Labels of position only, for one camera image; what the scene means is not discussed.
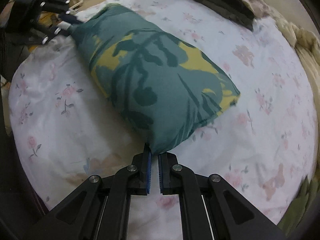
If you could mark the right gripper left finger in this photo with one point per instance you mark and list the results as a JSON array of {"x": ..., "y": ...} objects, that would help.
[{"x": 99, "y": 207}]

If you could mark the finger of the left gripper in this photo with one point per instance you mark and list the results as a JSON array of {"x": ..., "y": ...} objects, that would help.
[
  {"x": 61, "y": 9},
  {"x": 47, "y": 33}
]

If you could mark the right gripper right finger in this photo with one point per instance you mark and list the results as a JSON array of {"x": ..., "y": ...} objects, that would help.
[{"x": 210, "y": 207}]

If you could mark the green camouflage shorts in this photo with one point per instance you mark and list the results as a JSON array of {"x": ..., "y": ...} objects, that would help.
[{"x": 163, "y": 86}]

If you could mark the floral white bed sheet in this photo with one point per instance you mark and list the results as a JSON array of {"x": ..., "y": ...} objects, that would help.
[{"x": 65, "y": 130}]

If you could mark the olive green garment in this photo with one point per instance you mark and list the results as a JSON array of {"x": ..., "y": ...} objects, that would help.
[{"x": 299, "y": 206}]

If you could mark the cream crumpled duvet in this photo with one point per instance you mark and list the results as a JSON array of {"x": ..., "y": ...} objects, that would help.
[{"x": 306, "y": 45}]

